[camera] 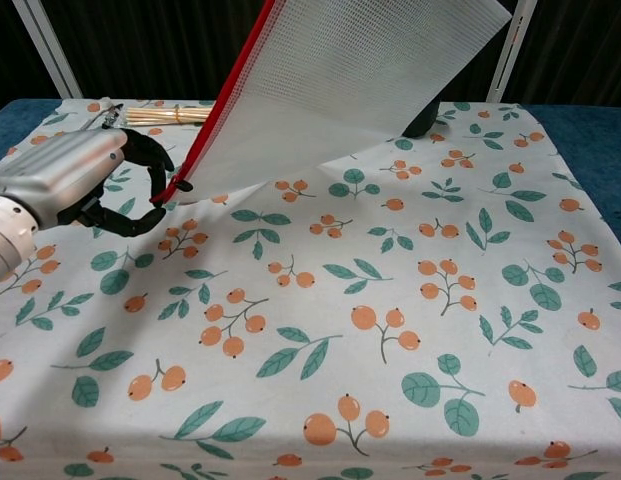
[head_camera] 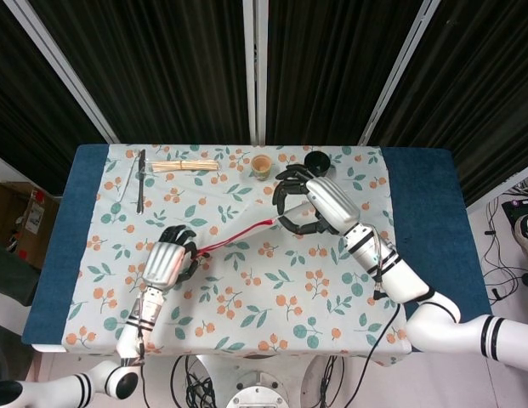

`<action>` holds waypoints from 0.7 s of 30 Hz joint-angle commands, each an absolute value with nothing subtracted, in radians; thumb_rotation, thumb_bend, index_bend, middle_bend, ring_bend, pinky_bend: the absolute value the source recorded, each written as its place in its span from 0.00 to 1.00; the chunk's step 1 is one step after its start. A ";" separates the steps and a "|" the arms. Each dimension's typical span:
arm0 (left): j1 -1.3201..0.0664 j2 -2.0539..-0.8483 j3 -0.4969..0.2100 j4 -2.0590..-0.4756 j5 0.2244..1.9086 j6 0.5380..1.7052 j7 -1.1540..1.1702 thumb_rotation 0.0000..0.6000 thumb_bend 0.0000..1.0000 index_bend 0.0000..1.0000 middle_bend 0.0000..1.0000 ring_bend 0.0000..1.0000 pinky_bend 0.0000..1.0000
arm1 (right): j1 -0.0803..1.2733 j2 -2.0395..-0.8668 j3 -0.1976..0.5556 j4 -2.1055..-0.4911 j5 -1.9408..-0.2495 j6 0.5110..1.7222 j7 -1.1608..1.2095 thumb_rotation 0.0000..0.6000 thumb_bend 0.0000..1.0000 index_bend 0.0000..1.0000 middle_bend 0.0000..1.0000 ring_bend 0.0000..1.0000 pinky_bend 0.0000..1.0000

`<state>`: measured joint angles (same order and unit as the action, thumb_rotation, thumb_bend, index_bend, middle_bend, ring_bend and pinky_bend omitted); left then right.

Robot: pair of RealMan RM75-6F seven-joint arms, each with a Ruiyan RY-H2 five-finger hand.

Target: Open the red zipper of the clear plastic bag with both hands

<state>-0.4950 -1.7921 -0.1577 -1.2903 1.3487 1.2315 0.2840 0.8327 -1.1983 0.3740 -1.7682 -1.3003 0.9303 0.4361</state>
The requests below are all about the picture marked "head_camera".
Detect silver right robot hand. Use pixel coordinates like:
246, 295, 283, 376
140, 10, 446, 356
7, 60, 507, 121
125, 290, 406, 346
273, 164, 361, 237

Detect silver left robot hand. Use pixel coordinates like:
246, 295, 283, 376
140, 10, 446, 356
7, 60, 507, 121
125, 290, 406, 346
142, 224, 210, 294

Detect white mesh zipper pouch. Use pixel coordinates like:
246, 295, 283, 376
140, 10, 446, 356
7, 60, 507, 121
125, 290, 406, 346
194, 198, 318, 261

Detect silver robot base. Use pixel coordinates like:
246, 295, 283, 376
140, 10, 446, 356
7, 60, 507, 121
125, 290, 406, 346
224, 371, 291, 408

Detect black cup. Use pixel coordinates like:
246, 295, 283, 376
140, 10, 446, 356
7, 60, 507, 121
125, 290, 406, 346
304, 150, 335, 178

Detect green floral cup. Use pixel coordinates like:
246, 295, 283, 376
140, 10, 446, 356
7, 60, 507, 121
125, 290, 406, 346
249, 154, 274, 181

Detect black pen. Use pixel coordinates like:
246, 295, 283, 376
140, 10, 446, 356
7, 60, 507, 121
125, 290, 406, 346
136, 148, 147, 216

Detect floral orange fruit tablecloth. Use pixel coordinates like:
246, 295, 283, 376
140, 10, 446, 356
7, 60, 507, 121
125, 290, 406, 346
60, 143, 412, 363

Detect blue table cover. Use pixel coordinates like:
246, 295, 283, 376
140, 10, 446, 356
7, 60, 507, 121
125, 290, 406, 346
22, 143, 491, 352

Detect bundle of wooden sticks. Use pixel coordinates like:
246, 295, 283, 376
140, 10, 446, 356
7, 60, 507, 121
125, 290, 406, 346
149, 160, 220, 173

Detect black pleated curtain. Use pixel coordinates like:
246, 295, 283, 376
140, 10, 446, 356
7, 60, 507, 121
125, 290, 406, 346
29, 0, 253, 144
372, 0, 528, 206
267, 0, 435, 146
0, 0, 108, 197

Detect brown cardboard box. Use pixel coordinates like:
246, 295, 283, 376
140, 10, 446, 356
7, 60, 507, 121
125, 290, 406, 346
0, 182, 61, 271

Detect black cables under base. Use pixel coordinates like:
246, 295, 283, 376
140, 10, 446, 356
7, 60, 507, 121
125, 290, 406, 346
169, 354, 231, 408

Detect white frame post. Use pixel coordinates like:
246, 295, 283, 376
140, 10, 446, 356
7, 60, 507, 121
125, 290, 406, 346
242, 0, 270, 145
9, 0, 121, 144
358, 0, 446, 146

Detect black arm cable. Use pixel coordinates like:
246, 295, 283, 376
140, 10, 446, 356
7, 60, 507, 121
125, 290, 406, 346
355, 286, 403, 408

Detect black floor cables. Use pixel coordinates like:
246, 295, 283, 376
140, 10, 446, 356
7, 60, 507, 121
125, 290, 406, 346
483, 178, 528, 303

